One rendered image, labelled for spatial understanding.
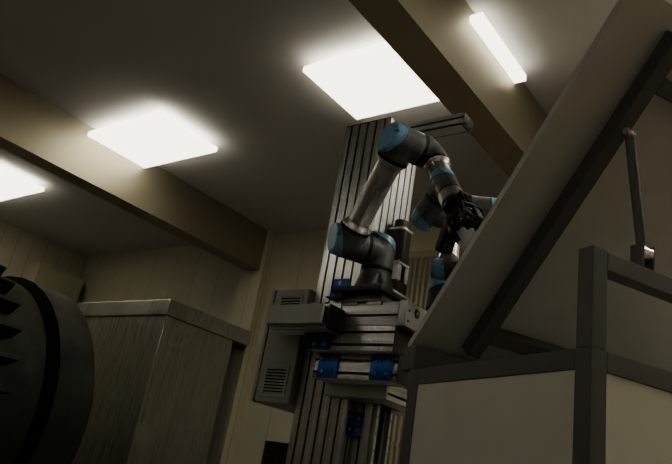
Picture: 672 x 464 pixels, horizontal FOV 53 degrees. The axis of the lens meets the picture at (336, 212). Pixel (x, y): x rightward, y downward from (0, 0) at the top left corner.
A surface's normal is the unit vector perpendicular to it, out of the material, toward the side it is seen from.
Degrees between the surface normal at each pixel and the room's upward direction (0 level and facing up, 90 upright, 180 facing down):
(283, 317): 90
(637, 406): 90
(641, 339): 135
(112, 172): 90
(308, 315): 90
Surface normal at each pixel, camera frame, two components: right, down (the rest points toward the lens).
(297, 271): -0.58, -0.40
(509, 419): -0.87, -0.32
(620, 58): 0.21, 0.45
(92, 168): 0.80, -0.11
